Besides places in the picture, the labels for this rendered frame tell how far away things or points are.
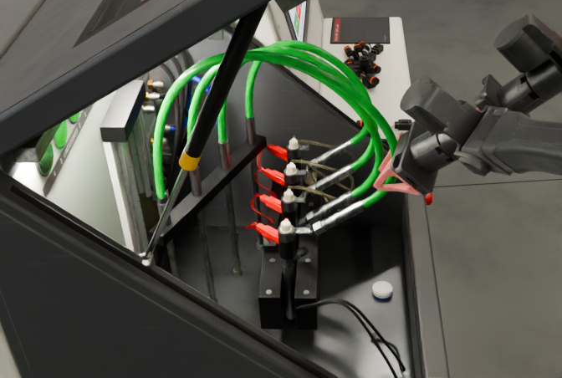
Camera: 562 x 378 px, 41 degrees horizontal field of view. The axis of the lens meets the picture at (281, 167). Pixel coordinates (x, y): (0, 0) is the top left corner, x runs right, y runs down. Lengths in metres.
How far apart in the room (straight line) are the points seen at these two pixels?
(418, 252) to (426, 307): 0.14
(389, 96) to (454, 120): 0.80
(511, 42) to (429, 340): 0.49
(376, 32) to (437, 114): 1.11
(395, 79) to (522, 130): 0.99
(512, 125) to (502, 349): 1.67
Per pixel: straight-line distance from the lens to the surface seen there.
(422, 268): 1.40
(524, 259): 2.87
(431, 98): 1.01
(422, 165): 1.10
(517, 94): 1.22
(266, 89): 1.46
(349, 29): 2.12
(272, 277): 1.33
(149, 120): 1.47
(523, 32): 1.17
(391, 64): 1.95
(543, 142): 0.87
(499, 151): 0.94
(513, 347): 2.57
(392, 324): 1.46
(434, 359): 1.26
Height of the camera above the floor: 1.91
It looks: 36 degrees down
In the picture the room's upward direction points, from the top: 3 degrees counter-clockwise
